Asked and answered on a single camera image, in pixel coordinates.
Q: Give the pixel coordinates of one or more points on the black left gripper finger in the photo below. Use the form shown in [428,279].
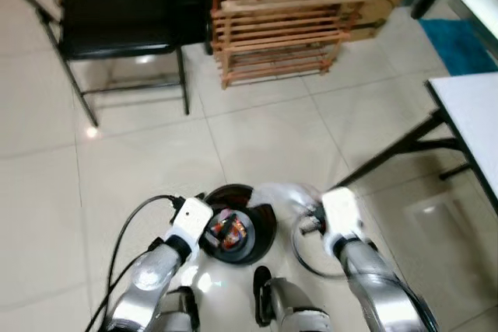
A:
[200,196]

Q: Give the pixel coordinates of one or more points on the clear plastic bag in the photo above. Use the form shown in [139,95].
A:
[284,196]

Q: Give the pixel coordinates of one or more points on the brown cardboard box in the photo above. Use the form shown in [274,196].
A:
[381,9]

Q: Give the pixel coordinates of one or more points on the white table with black legs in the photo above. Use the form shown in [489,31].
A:
[475,126]

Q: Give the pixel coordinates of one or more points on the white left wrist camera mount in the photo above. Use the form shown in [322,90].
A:
[191,221]

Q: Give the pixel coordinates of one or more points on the wooden slatted rack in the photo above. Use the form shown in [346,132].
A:
[280,29]

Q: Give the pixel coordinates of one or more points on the red orange snack packet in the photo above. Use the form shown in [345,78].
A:
[229,231]

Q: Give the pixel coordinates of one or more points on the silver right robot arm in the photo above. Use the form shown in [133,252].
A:
[381,285]

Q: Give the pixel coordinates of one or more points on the black round rubbish bin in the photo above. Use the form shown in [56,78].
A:
[253,239]

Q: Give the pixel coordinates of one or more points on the black folding chair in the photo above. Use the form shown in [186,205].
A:
[117,21]

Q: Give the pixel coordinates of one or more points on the blue floor mat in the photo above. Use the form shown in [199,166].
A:
[463,46]

